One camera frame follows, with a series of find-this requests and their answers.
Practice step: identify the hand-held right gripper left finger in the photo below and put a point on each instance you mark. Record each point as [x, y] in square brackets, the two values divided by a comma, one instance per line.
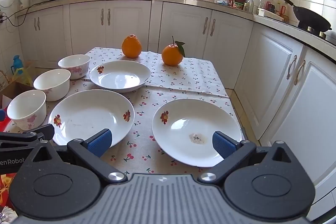
[101, 141]

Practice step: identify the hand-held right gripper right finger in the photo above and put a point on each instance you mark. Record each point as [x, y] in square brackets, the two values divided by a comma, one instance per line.
[223, 145]

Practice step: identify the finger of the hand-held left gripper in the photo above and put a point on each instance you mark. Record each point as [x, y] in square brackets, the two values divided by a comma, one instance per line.
[15, 137]

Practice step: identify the white pink floral bowl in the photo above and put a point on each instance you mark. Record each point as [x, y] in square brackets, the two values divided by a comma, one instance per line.
[26, 108]
[74, 64]
[52, 83]

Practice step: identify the red printed box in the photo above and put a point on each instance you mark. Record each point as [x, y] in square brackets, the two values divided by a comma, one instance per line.
[5, 187]

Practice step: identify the cardboard box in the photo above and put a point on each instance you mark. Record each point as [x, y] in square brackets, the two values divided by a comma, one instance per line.
[15, 87]

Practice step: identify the yellow plastic bag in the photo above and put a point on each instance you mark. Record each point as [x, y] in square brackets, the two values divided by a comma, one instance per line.
[25, 77]

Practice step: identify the blue plastic bottle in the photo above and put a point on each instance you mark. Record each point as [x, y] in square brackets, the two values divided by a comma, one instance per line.
[17, 64]

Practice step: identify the cherry print tablecloth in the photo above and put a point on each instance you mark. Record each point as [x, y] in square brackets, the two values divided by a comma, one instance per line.
[183, 74]

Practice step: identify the bumpy orange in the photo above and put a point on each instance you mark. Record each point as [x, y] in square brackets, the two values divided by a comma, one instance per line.
[131, 47]

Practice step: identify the orange with green leaf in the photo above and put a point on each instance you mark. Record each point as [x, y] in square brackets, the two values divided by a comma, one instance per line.
[172, 56]

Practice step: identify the white tray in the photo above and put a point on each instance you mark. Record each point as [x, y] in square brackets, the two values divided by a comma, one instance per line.
[267, 14]

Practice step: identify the clear glass bottle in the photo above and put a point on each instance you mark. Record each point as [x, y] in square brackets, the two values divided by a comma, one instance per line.
[250, 6]

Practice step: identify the orange oil bottle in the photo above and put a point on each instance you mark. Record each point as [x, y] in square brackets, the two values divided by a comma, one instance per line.
[284, 12]

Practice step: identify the dark sauce bottle red label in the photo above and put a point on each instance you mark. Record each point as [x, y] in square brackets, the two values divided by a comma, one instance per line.
[269, 6]

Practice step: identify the clear bottle yellow cap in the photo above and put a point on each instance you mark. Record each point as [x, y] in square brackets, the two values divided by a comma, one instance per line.
[262, 2]

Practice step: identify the gas stove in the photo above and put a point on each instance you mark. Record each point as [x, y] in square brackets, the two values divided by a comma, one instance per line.
[328, 35]

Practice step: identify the black wok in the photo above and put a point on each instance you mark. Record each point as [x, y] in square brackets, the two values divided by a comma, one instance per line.
[312, 19]

